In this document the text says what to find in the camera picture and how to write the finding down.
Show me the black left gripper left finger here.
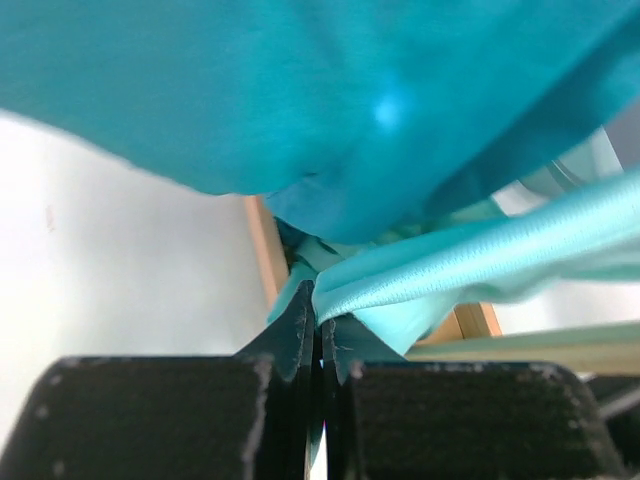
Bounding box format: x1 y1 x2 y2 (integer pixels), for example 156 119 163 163
1 281 315 479

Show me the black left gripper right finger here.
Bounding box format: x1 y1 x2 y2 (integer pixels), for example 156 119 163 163
321 317 625 479

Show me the light teal t shirt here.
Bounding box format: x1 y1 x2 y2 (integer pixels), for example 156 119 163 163
268 171 639 355

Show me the dark teal t shirt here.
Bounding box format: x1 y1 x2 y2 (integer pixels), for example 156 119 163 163
1 1 639 243

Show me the wooden clothes rack stand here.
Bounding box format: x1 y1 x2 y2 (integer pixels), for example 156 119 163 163
244 197 639 375

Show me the translucent teal plastic bin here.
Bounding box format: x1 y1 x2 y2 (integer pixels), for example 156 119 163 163
493 127 639 215

